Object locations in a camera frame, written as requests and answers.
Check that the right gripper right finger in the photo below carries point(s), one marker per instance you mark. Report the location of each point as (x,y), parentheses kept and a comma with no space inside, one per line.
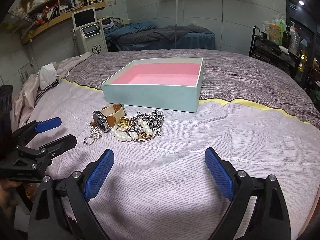
(270,217)

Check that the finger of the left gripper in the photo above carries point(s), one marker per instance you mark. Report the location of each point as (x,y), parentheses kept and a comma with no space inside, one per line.
(48,124)
(48,151)

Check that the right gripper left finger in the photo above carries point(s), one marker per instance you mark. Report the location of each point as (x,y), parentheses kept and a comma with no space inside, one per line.
(61,208)

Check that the beige leather strap watch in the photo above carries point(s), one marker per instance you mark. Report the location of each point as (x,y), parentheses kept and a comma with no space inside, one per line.
(108,116)

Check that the operator left hand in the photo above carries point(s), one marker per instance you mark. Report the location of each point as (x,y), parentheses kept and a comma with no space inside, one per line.
(8,203)

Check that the pink satin cloth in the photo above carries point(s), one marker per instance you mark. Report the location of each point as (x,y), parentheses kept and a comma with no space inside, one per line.
(24,103)

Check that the white face mask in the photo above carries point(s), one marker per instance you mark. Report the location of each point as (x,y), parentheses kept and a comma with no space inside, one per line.
(48,74)

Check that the white beauty machine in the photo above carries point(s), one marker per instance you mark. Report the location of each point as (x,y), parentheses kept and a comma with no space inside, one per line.
(88,34)

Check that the teal box pink lining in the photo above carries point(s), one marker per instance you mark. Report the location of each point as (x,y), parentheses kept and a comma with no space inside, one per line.
(172,83)

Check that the massage bed dark blankets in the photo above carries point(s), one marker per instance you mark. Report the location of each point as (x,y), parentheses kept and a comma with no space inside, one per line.
(147,36)

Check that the purple striped blanket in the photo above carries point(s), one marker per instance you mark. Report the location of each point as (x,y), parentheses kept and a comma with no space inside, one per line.
(226,75)

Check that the black trolley rack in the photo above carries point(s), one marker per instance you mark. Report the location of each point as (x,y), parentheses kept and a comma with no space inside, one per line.
(267,51)

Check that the clear pump bottle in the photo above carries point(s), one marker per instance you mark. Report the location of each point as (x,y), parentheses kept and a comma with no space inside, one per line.
(294,41)

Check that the green bottle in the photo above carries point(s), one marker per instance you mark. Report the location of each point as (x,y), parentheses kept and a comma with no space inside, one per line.
(282,24)

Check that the wooden wall shelf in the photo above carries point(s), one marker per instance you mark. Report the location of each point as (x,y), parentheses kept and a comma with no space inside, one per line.
(41,15)

